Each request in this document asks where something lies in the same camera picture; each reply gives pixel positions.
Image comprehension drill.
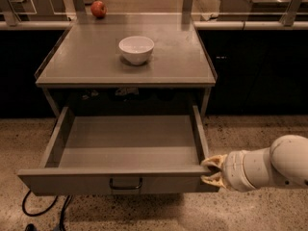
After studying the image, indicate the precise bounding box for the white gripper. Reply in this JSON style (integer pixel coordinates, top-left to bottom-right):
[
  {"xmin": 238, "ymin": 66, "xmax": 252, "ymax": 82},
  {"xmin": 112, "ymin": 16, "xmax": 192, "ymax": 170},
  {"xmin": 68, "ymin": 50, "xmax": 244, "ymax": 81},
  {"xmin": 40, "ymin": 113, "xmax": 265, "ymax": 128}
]
[{"xmin": 201, "ymin": 150, "xmax": 260, "ymax": 193}]

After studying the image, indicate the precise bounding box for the grey top drawer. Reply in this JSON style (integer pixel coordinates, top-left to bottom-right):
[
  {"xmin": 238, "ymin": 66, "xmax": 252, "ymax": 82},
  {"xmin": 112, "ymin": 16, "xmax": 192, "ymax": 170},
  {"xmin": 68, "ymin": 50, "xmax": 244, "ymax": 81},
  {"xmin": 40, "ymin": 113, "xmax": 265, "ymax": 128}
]
[{"xmin": 17, "ymin": 107, "xmax": 218, "ymax": 195}]

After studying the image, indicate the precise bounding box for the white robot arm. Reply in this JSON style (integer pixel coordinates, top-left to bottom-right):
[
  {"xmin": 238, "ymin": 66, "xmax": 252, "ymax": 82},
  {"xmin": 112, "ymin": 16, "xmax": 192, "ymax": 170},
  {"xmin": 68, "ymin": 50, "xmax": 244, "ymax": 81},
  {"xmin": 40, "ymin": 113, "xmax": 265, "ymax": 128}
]
[{"xmin": 201, "ymin": 135, "xmax": 308, "ymax": 193}]

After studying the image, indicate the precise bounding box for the grey drawer cabinet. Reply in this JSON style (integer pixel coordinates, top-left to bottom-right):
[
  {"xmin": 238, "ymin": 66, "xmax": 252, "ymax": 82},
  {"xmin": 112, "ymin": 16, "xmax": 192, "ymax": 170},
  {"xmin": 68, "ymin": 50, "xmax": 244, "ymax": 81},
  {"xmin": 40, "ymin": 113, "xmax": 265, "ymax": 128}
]
[{"xmin": 37, "ymin": 13, "xmax": 216, "ymax": 115}]

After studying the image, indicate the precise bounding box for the white ceramic bowl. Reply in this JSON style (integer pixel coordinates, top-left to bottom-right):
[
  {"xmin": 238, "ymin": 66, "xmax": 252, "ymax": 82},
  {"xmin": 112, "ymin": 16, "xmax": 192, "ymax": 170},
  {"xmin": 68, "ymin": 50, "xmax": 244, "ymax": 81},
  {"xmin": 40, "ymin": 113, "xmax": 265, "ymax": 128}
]
[{"xmin": 118, "ymin": 36, "xmax": 154, "ymax": 65}]

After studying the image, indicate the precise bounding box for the grey counter at right back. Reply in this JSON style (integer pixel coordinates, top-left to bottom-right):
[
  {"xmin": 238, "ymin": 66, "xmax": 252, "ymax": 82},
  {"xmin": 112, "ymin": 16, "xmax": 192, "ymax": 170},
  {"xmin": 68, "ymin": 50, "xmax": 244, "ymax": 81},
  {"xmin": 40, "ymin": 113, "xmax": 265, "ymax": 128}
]
[{"xmin": 218, "ymin": 0, "xmax": 291, "ymax": 21}]

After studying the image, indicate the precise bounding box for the grey counter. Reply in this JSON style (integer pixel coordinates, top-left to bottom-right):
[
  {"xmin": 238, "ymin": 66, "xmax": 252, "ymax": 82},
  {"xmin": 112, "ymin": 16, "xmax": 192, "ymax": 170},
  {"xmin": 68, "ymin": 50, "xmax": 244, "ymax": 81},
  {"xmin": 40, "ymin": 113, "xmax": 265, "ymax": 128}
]
[
  {"xmin": 218, "ymin": 0, "xmax": 291, "ymax": 21},
  {"xmin": 1, "ymin": 0, "xmax": 67, "ymax": 21}
]

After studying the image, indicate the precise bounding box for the red apple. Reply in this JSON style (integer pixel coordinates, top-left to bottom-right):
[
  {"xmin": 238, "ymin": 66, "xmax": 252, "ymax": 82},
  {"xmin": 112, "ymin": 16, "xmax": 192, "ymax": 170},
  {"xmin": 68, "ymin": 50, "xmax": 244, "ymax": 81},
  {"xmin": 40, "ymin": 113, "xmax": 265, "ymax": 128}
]
[{"xmin": 90, "ymin": 0, "xmax": 107, "ymax": 18}]

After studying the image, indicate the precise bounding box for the grey counter at left back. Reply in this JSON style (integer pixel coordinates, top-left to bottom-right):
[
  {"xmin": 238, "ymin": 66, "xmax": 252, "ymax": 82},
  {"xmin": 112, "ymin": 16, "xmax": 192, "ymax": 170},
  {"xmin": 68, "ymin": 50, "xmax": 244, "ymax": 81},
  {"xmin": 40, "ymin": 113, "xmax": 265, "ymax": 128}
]
[{"xmin": 1, "ymin": 0, "xmax": 67, "ymax": 21}]

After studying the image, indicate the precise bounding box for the white horizontal rail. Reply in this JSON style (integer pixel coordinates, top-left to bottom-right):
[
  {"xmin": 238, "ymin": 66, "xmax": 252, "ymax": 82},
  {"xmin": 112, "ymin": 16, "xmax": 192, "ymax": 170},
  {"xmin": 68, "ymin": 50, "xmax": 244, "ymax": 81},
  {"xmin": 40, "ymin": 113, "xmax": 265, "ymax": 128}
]
[{"xmin": 0, "ymin": 21, "xmax": 308, "ymax": 31}]

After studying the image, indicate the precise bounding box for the black floor cable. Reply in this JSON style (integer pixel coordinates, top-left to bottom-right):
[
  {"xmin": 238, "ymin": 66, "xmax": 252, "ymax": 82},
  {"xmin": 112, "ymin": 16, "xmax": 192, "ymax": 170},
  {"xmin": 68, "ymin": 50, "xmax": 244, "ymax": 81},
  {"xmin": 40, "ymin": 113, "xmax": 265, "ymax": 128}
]
[{"xmin": 21, "ymin": 190, "xmax": 73, "ymax": 231}]

